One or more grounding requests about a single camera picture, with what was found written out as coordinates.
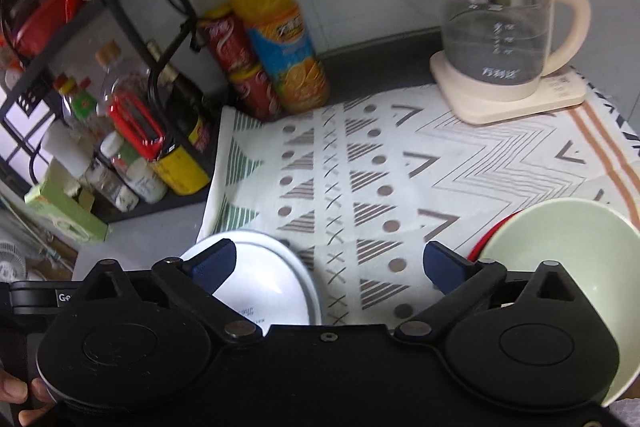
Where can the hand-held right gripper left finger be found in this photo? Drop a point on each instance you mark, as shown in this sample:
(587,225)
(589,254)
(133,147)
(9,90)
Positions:
(212,263)

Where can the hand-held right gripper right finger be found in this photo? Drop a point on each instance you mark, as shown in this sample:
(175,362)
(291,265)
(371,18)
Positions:
(442,264)

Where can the red-rimmed white plate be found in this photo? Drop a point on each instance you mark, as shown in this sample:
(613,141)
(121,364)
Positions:
(487,237)

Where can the white bowl blue print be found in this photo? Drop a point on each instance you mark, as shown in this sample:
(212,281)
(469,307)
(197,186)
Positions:
(265,279)

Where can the white plate with script print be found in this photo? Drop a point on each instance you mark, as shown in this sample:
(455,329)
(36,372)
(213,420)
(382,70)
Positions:
(311,289)

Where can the pale green bowl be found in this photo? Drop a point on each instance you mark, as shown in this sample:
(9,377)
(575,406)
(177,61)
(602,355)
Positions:
(565,232)

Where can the person's left hand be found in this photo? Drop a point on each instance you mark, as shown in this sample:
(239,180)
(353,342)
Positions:
(12,389)

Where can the white fan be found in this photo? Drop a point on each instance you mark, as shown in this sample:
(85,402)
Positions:
(11,259)

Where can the patterned tablecloth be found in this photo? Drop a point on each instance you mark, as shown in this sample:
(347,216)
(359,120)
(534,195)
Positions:
(400,187)

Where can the green cardboard box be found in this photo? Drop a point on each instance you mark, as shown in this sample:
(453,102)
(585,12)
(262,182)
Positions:
(60,209)

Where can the white-capped clear bottle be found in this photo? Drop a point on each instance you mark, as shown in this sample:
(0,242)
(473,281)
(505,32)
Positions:
(142,179)

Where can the small seasoning bottle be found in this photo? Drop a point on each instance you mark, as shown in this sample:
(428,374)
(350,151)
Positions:
(112,192)

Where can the dark soy sauce bottle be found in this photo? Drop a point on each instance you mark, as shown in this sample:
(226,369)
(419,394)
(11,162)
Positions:
(182,107)

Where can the white plastic container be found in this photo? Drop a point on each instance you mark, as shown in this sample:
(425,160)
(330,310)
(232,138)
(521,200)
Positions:
(65,147)

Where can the red cola can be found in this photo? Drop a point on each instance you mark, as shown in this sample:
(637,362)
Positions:
(227,42)
(255,94)

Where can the cream kettle base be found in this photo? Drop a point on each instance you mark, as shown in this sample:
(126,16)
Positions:
(550,99)

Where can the red-capped bottle with green label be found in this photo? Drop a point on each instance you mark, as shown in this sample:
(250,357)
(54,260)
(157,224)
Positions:
(87,107)

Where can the small red-capped bottle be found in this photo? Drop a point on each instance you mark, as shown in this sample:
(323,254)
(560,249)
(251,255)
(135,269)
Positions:
(65,97)

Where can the clear bottle with cork cap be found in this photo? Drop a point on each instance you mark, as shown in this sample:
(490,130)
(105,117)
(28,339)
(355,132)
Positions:
(120,74)

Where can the orange juice bottle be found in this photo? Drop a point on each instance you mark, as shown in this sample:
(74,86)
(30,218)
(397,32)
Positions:
(280,32)

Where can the black metal rack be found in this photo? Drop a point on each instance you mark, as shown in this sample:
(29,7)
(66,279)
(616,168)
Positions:
(125,12)

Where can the red plastic plate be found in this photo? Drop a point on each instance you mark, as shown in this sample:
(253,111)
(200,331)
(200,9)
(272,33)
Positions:
(47,17)

